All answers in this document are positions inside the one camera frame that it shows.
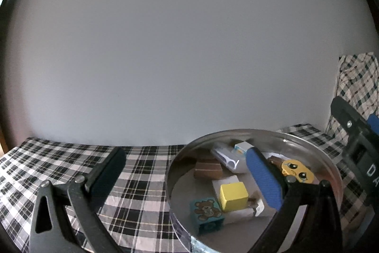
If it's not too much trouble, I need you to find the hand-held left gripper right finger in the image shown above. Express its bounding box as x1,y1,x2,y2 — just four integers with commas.
245,147,344,253

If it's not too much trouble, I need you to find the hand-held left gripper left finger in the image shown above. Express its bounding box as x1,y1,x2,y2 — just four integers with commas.
28,146,127,253

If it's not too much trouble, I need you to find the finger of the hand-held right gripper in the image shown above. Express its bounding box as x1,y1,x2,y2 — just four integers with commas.
367,114,379,135
330,96,370,150

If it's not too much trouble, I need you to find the copper brown block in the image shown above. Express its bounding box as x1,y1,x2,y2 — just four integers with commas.
266,155,285,167

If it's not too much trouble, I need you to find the white cube with sun print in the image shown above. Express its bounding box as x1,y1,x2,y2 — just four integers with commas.
234,141,255,157

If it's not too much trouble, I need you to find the yellow toy with eyes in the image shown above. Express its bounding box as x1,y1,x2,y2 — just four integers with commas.
281,160,320,185

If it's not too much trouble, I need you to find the yellow cube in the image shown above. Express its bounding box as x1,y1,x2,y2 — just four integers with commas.
219,182,249,213

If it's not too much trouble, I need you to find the clear plastic box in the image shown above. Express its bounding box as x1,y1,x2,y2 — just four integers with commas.
211,147,252,173

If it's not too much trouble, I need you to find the dark brown block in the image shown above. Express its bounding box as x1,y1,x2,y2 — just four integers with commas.
194,159,223,181

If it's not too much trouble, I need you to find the teal bear block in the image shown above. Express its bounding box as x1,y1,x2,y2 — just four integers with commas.
189,197,226,237

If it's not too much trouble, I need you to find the round metal tin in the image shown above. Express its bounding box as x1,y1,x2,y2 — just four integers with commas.
166,129,344,253

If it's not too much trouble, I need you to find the plaid tablecloth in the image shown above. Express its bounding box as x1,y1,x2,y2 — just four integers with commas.
0,123,379,253

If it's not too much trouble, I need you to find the draped plaid cloth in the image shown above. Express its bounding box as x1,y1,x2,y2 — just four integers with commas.
326,52,379,141

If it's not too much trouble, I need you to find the white paper liner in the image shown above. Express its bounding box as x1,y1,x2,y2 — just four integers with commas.
175,174,276,242

